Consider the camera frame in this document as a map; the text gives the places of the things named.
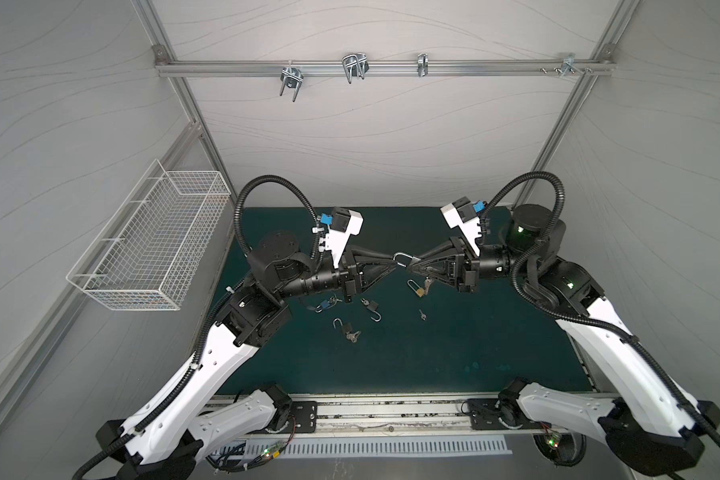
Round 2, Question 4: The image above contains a brass padlock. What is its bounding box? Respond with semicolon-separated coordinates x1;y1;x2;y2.
406;277;434;298

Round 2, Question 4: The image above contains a black padlock shackle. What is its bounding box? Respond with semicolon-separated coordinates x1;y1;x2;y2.
361;298;382;323

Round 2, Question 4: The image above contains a silver padlock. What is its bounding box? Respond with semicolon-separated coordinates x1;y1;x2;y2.
393;252;421;269

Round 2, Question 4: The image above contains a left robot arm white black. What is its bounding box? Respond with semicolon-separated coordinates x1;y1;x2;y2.
73;175;395;479

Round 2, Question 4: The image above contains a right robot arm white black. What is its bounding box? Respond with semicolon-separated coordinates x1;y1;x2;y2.
408;171;720;479

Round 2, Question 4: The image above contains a black padlock with keys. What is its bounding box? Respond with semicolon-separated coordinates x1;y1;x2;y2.
332;318;361;344

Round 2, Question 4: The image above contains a metal u hook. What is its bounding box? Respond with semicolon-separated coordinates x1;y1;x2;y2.
279;66;304;102
341;53;369;84

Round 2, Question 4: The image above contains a metal U hook left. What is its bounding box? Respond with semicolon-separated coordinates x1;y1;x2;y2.
279;66;304;102

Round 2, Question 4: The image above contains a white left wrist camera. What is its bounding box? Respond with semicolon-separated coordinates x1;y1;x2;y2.
314;207;363;268

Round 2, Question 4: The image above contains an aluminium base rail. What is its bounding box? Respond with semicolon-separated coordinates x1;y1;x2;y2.
203;392;625;436

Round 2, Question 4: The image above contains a white slotted cable duct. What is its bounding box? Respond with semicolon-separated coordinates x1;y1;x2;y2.
215;436;513;460

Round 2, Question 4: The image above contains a white wire basket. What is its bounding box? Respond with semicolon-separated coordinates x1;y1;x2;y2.
66;160;230;311

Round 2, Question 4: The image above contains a metal hook bracket right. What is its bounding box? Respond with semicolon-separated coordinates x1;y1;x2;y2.
539;54;594;78

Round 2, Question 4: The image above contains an aluminium wall rail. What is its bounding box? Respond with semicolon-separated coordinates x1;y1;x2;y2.
155;56;617;78

